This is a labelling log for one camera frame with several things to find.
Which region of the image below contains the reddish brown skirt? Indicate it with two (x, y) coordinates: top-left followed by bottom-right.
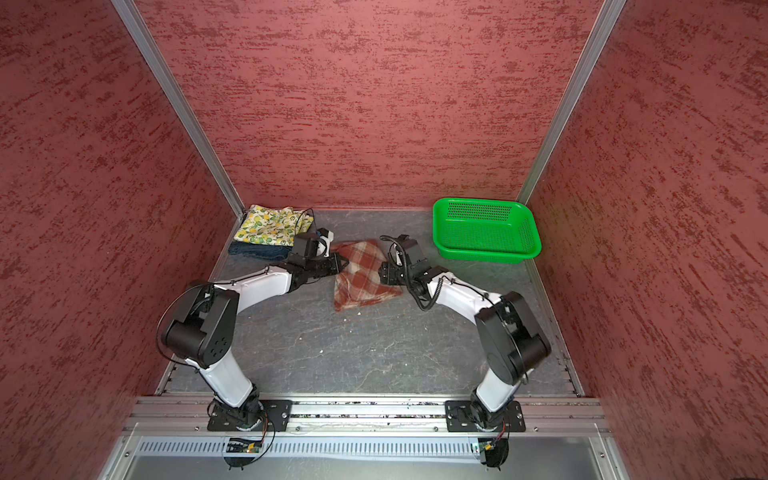
(333, 239), (403, 312)

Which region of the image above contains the yellow floral skirt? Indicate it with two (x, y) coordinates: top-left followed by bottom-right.
(233, 205), (315, 247)

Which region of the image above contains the green plastic basket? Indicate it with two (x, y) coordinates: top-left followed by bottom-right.
(432, 198), (542, 264)

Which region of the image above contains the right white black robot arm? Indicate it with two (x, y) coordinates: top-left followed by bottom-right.
(378, 260), (552, 431)

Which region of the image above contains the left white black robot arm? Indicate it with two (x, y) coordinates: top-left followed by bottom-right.
(157, 252), (349, 431)

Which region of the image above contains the left base connector board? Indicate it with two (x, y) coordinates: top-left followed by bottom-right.
(223, 438), (264, 469)

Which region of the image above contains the base connector board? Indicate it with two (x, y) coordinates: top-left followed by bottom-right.
(477, 438), (509, 470)
(223, 438), (264, 469)

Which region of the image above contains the right base connector board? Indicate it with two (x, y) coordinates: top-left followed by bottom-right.
(477, 438), (509, 470)

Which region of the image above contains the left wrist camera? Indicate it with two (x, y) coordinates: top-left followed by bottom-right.
(289, 228), (334, 264)

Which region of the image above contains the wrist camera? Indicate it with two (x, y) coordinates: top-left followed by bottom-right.
(289, 228), (334, 264)
(395, 234), (425, 265)

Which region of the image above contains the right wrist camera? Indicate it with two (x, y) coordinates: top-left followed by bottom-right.
(395, 234), (425, 265)

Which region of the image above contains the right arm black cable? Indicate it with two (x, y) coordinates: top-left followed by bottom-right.
(380, 233), (529, 385)

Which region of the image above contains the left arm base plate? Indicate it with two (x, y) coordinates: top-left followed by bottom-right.
(207, 398), (293, 432)

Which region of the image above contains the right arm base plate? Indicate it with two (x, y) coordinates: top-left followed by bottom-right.
(444, 400), (526, 434)

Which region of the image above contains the aluminium front rail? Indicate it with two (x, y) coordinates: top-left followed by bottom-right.
(123, 393), (613, 438)

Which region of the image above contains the slotted cable duct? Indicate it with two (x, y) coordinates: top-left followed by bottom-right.
(134, 436), (479, 463)

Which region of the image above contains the left aluminium corner post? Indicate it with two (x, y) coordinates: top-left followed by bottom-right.
(111, 0), (246, 219)

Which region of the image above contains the aluminium corner post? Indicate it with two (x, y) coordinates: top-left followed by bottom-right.
(516, 0), (626, 205)
(111, 0), (246, 219)

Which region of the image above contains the right aluminium corner post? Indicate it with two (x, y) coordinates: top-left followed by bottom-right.
(516, 0), (626, 205)

